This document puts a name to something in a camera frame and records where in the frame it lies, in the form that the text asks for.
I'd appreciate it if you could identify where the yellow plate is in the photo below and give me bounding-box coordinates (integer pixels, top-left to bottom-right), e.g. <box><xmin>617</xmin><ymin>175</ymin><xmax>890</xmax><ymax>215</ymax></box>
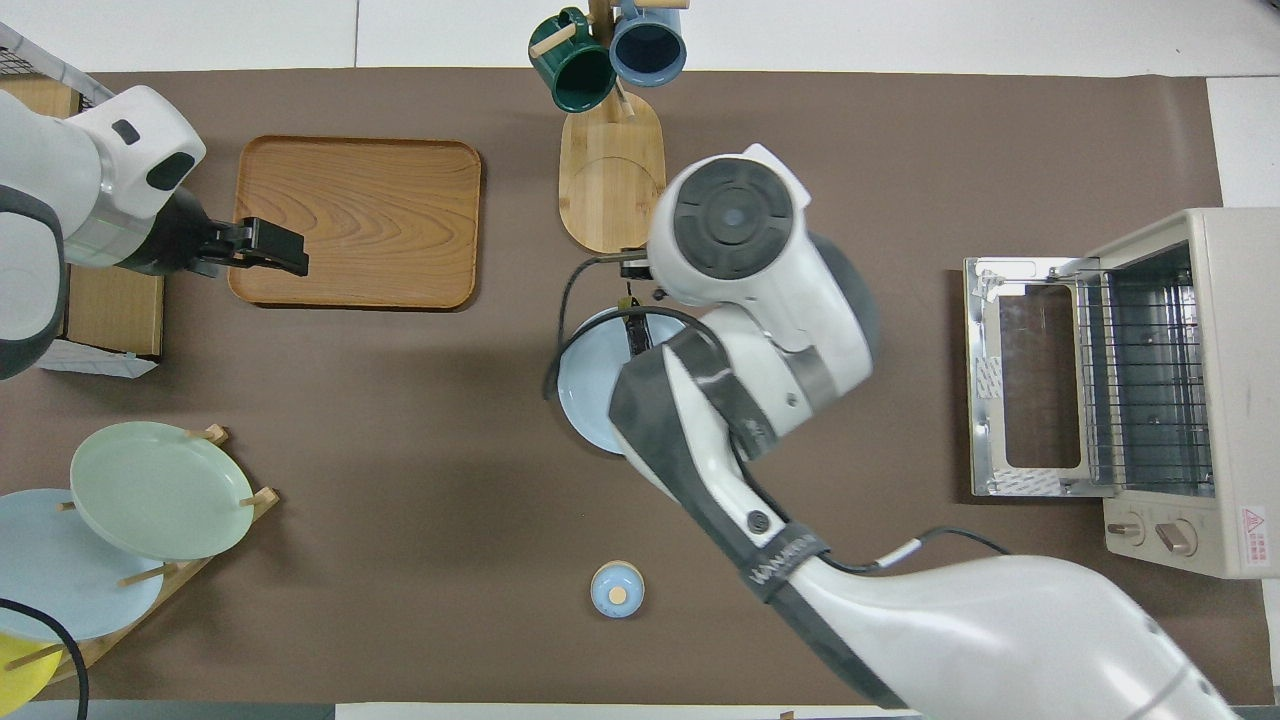
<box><xmin>0</xmin><ymin>633</ymin><xmax>63</xmax><ymax>713</ymax></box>

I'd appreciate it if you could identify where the wooden mug tree stand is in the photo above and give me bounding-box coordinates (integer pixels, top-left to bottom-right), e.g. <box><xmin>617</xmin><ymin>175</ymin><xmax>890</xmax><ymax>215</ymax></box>
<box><xmin>530</xmin><ymin>0</ymin><xmax>691</xmax><ymax>257</ymax></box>

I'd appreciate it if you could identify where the dark green mug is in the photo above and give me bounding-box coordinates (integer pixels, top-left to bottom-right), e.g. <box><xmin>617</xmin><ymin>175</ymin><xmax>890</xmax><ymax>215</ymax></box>
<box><xmin>528</xmin><ymin>8</ymin><xmax>618</xmax><ymax>114</ymax></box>

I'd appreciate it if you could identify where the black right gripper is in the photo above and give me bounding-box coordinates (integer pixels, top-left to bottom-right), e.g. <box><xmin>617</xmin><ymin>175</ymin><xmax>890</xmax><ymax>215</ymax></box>
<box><xmin>620</xmin><ymin>248</ymin><xmax>661</xmax><ymax>303</ymax></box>

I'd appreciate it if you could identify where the wooden plate rack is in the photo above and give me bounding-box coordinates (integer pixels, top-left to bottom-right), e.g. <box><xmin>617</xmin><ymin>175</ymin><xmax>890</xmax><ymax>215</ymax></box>
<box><xmin>0</xmin><ymin>425</ymin><xmax>281</xmax><ymax>686</ymax></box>

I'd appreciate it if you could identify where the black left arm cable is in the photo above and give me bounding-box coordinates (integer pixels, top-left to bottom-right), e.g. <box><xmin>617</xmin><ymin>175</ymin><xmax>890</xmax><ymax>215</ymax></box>
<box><xmin>0</xmin><ymin>598</ymin><xmax>91</xmax><ymax>720</ymax></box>

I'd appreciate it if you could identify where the white checked cloth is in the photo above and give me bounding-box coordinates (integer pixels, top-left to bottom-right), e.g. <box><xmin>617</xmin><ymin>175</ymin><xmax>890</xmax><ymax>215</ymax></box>
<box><xmin>0</xmin><ymin>22</ymin><xmax>113</xmax><ymax>101</ymax></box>
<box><xmin>40</xmin><ymin>338</ymin><xmax>159</xmax><ymax>379</ymax></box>

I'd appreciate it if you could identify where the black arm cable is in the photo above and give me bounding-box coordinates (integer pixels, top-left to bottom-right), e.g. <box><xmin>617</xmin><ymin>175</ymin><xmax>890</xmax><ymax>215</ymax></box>
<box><xmin>543</xmin><ymin>250</ymin><xmax>1011</xmax><ymax>579</ymax></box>
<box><xmin>0</xmin><ymin>598</ymin><xmax>91</xmax><ymax>720</ymax></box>

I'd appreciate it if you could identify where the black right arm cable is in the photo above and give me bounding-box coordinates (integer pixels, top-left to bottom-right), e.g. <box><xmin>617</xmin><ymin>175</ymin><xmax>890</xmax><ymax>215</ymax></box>
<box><xmin>543</xmin><ymin>250</ymin><xmax>1011</xmax><ymax>579</ymax></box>

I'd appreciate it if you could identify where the light blue racked plate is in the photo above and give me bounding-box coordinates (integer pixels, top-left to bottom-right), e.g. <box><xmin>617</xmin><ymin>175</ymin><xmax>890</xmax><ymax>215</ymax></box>
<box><xmin>0</xmin><ymin>488</ymin><xmax>166</xmax><ymax>644</ymax></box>

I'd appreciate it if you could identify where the white toaster oven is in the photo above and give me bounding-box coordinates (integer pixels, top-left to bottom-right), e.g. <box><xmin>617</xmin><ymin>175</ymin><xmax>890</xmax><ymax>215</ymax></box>
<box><xmin>963</xmin><ymin>207</ymin><xmax>1280</xmax><ymax>581</ymax></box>

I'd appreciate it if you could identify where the wooden shelf box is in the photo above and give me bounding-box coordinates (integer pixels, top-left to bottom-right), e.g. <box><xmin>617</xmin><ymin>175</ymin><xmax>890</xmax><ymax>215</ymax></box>
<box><xmin>0</xmin><ymin>75</ymin><xmax>166</xmax><ymax>359</ymax></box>

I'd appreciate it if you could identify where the wooden serving tray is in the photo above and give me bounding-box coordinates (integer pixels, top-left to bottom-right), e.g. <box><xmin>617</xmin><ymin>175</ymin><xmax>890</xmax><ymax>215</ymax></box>
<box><xmin>228</xmin><ymin>137</ymin><xmax>483</xmax><ymax>311</ymax></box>

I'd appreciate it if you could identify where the blue mug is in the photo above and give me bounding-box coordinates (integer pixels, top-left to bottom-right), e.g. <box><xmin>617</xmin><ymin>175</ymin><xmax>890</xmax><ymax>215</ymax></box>
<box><xmin>608</xmin><ymin>0</ymin><xmax>689</xmax><ymax>88</ymax></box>

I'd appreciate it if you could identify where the pale green plate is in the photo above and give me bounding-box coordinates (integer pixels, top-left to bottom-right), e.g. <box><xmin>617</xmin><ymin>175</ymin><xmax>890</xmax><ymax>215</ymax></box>
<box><xmin>70</xmin><ymin>421</ymin><xmax>255</xmax><ymax>562</ymax></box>

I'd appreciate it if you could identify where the brown table mat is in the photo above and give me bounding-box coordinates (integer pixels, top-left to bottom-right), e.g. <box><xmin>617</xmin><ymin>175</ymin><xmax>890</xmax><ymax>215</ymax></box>
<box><xmin>0</xmin><ymin>68</ymin><xmax>1276</xmax><ymax>706</ymax></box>

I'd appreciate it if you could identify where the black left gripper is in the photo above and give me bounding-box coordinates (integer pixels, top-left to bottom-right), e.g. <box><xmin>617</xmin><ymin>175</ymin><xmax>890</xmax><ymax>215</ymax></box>
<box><xmin>120</xmin><ymin>188</ymin><xmax>310</xmax><ymax>279</ymax></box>

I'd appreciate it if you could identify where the metal oven rack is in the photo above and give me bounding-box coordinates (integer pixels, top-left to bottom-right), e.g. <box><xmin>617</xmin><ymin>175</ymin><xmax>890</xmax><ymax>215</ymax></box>
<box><xmin>1078</xmin><ymin>272</ymin><xmax>1214</xmax><ymax>493</ymax></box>

